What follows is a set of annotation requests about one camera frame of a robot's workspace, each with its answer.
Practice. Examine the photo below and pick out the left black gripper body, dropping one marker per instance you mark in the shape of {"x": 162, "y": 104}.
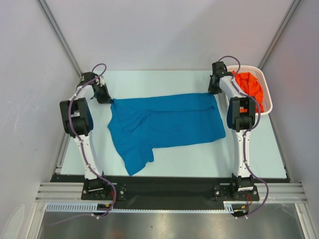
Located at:
{"x": 102, "y": 96}

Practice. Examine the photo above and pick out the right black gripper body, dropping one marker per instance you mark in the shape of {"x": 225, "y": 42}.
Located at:
{"x": 214, "y": 85}

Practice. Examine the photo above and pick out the blue t shirt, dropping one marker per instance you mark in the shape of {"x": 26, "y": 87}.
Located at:
{"x": 139, "y": 125}

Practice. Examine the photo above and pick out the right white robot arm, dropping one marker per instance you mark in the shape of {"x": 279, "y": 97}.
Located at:
{"x": 241, "y": 119}

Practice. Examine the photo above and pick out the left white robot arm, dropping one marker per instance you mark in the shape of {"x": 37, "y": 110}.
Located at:
{"x": 78, "y": 121}

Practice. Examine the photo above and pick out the orange t shirt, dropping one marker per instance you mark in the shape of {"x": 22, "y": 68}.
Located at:
{"x": 250, "y": 85}

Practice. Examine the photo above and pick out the white plastic basket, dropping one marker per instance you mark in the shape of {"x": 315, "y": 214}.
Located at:
{"x": 267, "y": 102}

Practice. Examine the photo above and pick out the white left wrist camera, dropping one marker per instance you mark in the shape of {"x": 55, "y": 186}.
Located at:
{"x": 99, "y": 82}

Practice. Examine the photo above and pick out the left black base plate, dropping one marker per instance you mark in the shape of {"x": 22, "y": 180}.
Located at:
{"x": 97, "y": 189}

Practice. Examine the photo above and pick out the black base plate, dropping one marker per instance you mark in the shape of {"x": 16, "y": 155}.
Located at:
{"x": 228, "y": 192}
{"x": 97, "y": 189}

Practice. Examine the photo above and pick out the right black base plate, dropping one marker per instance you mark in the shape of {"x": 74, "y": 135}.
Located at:
{"x": 228, "y": 192}

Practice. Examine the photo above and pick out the left aluminium corner post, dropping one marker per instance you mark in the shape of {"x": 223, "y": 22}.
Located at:
{"x": 49, "y": 16}

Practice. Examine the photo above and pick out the aluminium corner post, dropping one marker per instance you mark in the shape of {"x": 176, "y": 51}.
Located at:
{"x": 49, "y": 16}
{"x": 280, "y": 31}

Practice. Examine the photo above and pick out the right aluminium corner post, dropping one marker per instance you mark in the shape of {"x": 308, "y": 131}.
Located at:
{"x": 280, "y": 31}

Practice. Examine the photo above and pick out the white slotted cable duct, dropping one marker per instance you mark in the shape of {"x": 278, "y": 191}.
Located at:
{"x": 69, "y": 207}

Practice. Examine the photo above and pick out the aluminium front rail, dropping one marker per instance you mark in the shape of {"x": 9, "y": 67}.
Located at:
{"x": 71, "y": 192}

